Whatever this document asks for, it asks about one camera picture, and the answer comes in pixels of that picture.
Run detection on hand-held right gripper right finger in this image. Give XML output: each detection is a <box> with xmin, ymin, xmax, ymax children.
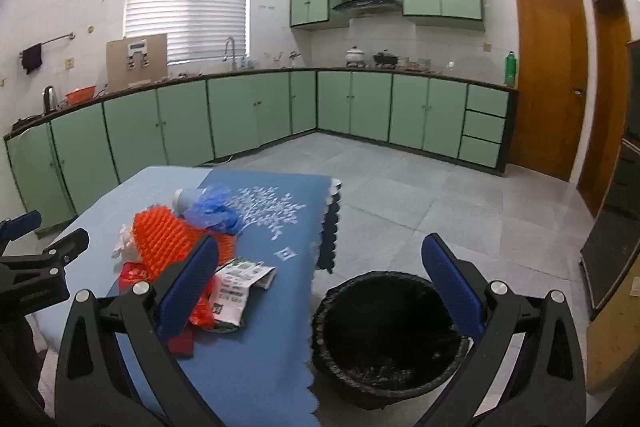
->
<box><xmin>415</xmin><ymin>233</ymin><xmax>588</xmax><ymax>427</ymax></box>

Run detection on range hood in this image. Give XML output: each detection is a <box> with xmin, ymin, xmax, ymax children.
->
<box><xmin>330</xmin><ymin>0</ymin><xmax>404</xmax><ymax>16</ymax></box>

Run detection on cardboard box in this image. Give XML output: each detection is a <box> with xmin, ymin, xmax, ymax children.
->
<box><xmin>105</xmin><ymin>33</ymin><xmax>169</xmax><ymax>92</ymax></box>

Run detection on blue tree print tablecloth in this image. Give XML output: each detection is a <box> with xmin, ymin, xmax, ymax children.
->
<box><xmin>32</xmin><ymin>165</ymin><xmax>343</xmax><ymax>423</ymax></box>

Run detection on green bottle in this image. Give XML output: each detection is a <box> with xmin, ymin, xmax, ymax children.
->
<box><xmin>504</xmin><ymin>51</ymin><xmax>519</xmax><ymax>88</ymax></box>

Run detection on white window blind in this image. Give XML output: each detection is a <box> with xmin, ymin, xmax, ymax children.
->
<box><xmin>123</xmin><ymin>0</ymin><xmax>252</xmax><ymax>66</ymax></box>

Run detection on blue plastic bag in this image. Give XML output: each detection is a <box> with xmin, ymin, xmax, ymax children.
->
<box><xmin>185</xmin><ymin>183</ymin><xmax>242</xmax><ymax>236</ymax></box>

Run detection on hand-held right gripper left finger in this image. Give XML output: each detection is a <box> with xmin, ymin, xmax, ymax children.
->
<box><xmin>54</xmin><ymin>234</ymin><xmax>224</xmax><ymax>427</ymax></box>

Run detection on white plastic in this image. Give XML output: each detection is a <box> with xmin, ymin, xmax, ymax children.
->
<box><xmin>111</xmin><ymin>223</ymin><xmax>139</xmax><ymax>264</ymax></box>

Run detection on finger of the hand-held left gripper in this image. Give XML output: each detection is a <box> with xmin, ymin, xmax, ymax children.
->
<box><xmin>0</xmin><ymin>228</ymin><xmax>91</xmax><ymax>281</ymax></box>
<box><xmin>0</xmin><ymin>210</ymin><xmax>43</xmax><ymax>249</ymax></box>

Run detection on orange plastic basin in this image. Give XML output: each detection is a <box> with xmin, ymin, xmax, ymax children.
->
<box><xmin>64</xmin><ymin>86</ymin><xmax>97</xmax><ymax>106</ymax></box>

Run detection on white printed wrapper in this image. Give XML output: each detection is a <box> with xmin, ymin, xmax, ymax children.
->
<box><xmin>210</xmin><ymin>258</ymin><xmax>277</xmax><ymax>334</ymax></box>

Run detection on dark red packet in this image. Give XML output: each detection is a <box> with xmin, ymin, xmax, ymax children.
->
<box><xmin>167</xmin><ymin>326</ymin><xmax>197</xmax><ymax>359</ymax></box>

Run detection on metal faucet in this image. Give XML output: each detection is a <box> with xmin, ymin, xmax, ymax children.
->
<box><xmin>223</xmin><ymin>37</ymin><xmax>239</xmax><ymax>73</ymax></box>

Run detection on dark glass cabinet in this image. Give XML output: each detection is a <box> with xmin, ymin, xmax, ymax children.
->
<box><xmin>580</xmin><ymin>39</ymin><xmax>640</xmax><ymax>314</ymax></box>

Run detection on green base cabinets with drawers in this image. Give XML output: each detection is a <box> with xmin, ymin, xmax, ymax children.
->
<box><xmin>316</xmin><ymin>68</ymin><xmax>519</xmax><ymax>178</ymax></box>

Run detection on blue and white paper cup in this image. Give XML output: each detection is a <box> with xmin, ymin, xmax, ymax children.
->
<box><xmin>172</xmin><ymin>188</ymin><xmax>204</xmax><ymax>214</ymax></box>

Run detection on beige wooden board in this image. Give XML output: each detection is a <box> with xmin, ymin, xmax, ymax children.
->
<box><xmin>585</xmin><ymin>252</ymin><xmax>640</xmax><ymax>396</ymax></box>

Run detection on metal towel rail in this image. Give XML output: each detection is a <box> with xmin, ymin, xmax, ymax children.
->
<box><xmin>20</xmin><ymin>32</ymin><xmax>76</xmax><ymax>58</ymax></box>

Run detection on black trash bin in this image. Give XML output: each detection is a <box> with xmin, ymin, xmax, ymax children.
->
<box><xmin>310</xmin><ymin>271</ymin><xmax>473</xmax><ymax>411</ymax></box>

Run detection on red plastic bag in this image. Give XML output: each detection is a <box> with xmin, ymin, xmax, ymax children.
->
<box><xmin>119</xmin><ymin>261</ymin><xmax>217</xmax><ymax>333</ymax></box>

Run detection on open wooden door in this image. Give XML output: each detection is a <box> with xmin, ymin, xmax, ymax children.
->
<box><xmin>577</xmin><ymin>0</ymin><xmax>637</xmax><ymax>219</ymax></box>

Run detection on dark towel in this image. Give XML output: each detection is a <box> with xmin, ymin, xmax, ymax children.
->
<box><xmin>21</xmin><ymin>43</ymin><xmax>44</xmax><ymax>76</ymax></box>

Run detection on closed wooden door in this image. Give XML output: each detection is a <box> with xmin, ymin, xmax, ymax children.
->
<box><xmin>507</xmin><ymin>0</ymin><xmax>590</xmax><ymax>183</ymax></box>

